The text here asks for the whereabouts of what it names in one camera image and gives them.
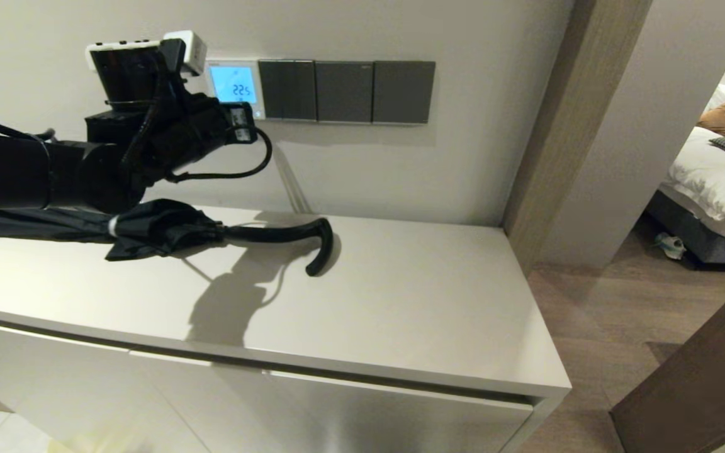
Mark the white wall thermostat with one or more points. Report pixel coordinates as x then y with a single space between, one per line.
233 85

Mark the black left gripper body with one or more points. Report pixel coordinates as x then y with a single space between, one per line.
196 129

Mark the white sideboard cabinet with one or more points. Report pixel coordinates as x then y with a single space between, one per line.
400 302

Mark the white teal slipper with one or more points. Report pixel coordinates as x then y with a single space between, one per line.
671 245

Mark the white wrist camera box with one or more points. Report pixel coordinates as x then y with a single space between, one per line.
189 51

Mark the white bed with pillows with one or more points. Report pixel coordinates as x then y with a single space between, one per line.
715 182

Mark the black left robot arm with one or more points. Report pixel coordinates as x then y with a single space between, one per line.
10 170

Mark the black folded umbrella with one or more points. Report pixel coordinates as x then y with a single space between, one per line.
155 229

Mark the light wooden door frame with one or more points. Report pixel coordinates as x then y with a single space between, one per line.
564 126

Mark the dark grey bed base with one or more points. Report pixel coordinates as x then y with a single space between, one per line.
708 248

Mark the grey triple rocker switch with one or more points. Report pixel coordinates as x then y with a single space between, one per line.
287 90

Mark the grey single rocker switch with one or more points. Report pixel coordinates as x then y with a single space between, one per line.
343 92
403 92

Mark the black module with white lid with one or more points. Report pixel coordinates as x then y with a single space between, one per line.
123 72

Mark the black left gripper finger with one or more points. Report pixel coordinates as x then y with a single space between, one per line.
245 128
243 109

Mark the brown wooden door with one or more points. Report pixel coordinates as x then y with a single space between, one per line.
702 390

